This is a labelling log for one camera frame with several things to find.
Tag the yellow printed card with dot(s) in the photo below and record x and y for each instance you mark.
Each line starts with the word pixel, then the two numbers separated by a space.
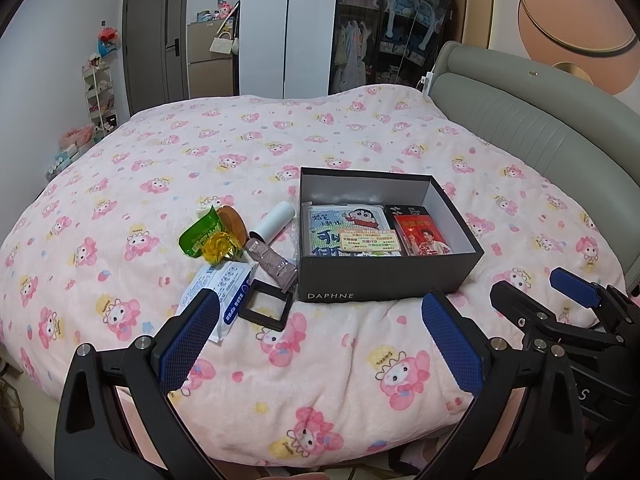
pixel 370 240

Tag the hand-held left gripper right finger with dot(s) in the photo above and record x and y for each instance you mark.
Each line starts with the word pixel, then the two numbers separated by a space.
pixel 450 345

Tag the black shoe box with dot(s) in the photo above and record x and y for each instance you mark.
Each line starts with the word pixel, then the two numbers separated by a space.
pixel 375 275

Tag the red printed packet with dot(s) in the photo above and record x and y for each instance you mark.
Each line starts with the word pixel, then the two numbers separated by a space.
pixel 425 240

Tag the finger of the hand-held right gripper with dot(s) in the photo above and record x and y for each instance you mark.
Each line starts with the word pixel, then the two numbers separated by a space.
pixel 515 305
pixel 575 284

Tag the beige cabinet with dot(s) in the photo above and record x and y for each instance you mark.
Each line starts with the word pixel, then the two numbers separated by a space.
pixel 210 75

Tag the white paper roll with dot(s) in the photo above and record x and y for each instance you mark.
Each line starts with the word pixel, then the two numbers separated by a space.
pixel 275 220

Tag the white wardrobe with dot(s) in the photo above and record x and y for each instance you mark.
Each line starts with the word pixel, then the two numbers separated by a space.
pixel 265 25

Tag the black square frame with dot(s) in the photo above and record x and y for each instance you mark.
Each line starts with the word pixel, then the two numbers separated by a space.
pixel 258 318

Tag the grey green bed headboard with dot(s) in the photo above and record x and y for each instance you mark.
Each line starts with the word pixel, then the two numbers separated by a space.
pixel 525 120

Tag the pink printed blanket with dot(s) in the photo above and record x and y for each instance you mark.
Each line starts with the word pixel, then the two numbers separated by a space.
pixel 200 150

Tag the glass display cabinet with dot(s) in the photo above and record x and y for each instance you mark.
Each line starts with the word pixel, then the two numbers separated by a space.
pixel 360 35

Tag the small black box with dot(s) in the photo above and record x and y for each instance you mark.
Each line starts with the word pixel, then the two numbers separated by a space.
pixel 405 210

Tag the white blue wipes packet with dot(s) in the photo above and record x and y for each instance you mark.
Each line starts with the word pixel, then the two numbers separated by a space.
pixel 225 285

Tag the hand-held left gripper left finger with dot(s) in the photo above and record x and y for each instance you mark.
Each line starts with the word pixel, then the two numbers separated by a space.
pixel 192 340

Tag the white shelf rack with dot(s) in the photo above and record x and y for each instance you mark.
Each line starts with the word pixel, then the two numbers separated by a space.
pixel 100 100

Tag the round orange wall decoration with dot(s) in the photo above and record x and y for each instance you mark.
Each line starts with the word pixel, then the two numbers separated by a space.
pixel 575 5

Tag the white wall plug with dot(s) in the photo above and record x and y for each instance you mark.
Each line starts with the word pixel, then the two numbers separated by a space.
pixel 426 83

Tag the pink plush toy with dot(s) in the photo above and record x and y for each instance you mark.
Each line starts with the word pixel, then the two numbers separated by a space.
pixel 224 10

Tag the blue plush toy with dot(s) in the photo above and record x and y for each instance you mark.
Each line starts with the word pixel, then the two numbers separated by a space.
pixel 400 5

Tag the white handbag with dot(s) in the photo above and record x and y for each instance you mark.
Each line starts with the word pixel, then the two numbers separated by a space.
pixel 221 46

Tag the brown wooden comb with tassel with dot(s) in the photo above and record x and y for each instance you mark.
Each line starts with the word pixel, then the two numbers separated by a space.
pixel 235 225

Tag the dark grey door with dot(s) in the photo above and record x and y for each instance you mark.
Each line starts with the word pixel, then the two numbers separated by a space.
pixel 150 35

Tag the mauve cream tube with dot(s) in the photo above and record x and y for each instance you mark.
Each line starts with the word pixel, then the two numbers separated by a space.
pixel 272 265

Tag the green yellow snack packet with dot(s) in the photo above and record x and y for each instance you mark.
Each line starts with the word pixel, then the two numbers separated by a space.
pixel 200 237

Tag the pink blue wall plush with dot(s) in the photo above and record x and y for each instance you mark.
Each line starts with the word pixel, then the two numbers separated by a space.
pixel 107 40

